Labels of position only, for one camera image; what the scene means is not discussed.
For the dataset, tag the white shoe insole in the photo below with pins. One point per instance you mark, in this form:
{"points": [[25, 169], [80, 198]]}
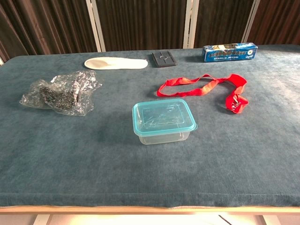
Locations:
{"points": [[122, 63]]}

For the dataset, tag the blue velvet table cloth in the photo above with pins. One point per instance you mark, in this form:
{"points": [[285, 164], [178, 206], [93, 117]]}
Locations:
{"points": [[70, 152]]}

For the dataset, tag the blue cardboard wrap box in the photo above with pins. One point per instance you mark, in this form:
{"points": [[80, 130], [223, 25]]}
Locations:
{"points": [[229, 55]]}

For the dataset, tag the white partition post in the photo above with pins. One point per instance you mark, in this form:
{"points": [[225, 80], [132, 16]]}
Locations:
{"points": [[252, 18], [190, 23], [96, 25]]}

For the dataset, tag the translucent blue plastic lid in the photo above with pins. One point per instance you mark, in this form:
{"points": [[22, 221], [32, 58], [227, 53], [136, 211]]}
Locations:
{"points": [[161, 117]]}

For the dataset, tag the clear plastic food container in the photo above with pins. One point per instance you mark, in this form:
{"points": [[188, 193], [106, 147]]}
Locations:
{"points": [[164, 140]]}

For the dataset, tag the dark grey square plastic plate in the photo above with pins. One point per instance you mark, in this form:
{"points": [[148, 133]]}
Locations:
{"points": [[164, 59]]}

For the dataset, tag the crumpled clear plastic bag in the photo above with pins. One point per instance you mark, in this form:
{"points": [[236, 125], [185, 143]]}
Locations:
{"points": [[68, 80]]}

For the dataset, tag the white table leg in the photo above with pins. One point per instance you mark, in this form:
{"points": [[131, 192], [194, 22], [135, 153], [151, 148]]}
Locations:
{"points": [[270, 220], [43, 220]]}

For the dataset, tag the steel wool scourer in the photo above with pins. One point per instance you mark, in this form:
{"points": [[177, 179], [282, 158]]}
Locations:
{"points": [[58, 98]]}

